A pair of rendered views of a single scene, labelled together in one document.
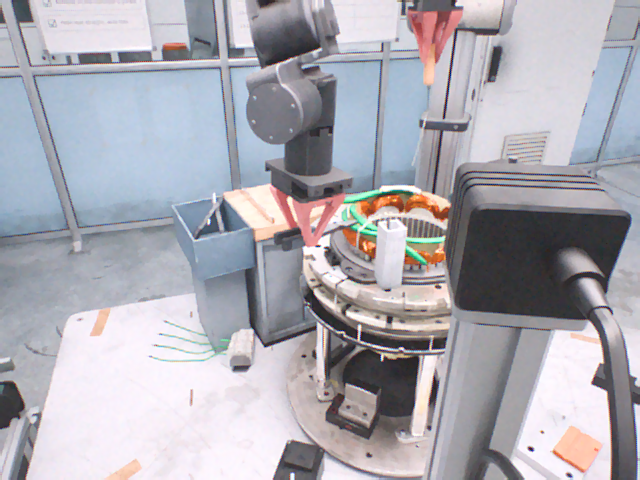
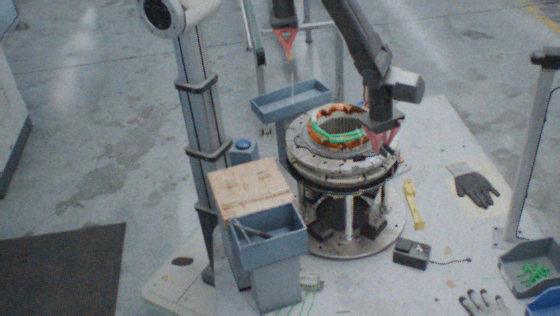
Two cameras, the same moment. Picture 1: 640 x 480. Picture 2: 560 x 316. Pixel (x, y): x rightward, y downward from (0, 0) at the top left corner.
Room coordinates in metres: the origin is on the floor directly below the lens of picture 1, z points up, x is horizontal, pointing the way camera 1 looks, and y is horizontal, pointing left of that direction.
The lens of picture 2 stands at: (0.51, 1.15, 2.01)
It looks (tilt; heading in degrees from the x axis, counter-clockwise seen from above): 38 degrees down; 283
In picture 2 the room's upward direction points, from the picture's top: 6 degrees counter-clockwise
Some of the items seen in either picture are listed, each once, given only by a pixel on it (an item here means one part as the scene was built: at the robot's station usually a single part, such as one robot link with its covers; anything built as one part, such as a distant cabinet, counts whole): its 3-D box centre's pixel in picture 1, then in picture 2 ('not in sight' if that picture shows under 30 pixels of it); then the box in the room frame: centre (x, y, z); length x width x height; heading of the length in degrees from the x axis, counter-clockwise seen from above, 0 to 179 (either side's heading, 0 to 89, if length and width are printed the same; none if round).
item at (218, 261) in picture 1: (218, 277); (272, 263); (0.78, 0.21, 0.92); 0.17 x 0.11 x 0.28; 28
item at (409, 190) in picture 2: not in sight; (413, 201); (0.41, -0.20, 0.80); 0.22 x 0.04 x 0.03; 101
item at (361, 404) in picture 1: (359, 401); (374, 216); (0.53, -0.07, 0.85); 0.06 x 0.04 x 0.05; 61
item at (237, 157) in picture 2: not in sight; (248, 177); (0.93, -0.15, 0.91); 0.07 x 0.07 x 0.25; 87
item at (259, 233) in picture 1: (283, 205); (250, 189); (0.86, 0.07, 1.05); 0.20 x 0.19 x 0.02; 118
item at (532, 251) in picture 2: not in sight; (535, 267); (0.09, 0.07, 0.82); 0.16 x 0.14 x 0.07; 17
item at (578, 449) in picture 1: (577, 448); not in sight; (0.48, -0.41, 0.80); 0.07 x 0.05 x 0.01; 132
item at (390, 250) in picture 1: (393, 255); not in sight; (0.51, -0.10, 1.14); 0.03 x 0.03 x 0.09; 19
